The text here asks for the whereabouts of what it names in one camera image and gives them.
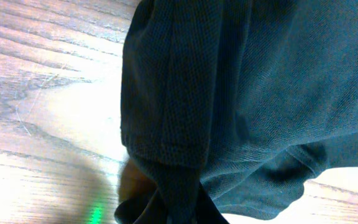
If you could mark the black t-shirt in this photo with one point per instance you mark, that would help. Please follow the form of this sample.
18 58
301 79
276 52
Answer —
230 106

